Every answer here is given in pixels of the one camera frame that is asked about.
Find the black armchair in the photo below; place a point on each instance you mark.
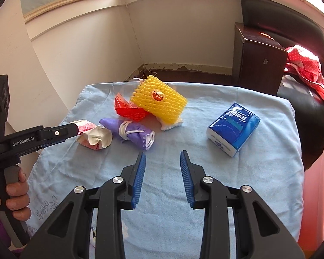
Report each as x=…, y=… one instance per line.
x=253, y=59

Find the white foam fruit net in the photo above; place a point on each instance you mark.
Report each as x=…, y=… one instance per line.
x=172, y=125

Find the light blue floral cloth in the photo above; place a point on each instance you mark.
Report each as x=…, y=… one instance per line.
x=205, y=188

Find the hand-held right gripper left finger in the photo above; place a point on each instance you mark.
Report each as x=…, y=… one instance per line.
x=139, y=178

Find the purple face mask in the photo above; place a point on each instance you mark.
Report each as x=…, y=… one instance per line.
x=110, y=125

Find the large yellow foam fruit net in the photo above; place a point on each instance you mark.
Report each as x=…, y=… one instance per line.
x=145, y=99

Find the pink patterned paper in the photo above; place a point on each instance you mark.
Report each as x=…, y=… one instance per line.
x=97, y=137

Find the blue tissue packet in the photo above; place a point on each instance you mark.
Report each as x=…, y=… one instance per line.
x=232, y=129

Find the red polka dot cloth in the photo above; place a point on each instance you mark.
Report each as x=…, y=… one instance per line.
x=305, y=62

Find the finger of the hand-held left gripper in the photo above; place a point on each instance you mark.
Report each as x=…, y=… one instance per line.
x=56, y=133

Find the red translucent plastic wrapper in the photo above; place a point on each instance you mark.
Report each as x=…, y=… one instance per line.
x=120, y=101

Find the person's left hand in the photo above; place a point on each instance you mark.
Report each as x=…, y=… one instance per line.
x=17, y=197

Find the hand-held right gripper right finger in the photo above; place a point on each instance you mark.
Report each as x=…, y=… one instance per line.
x=186, y=178

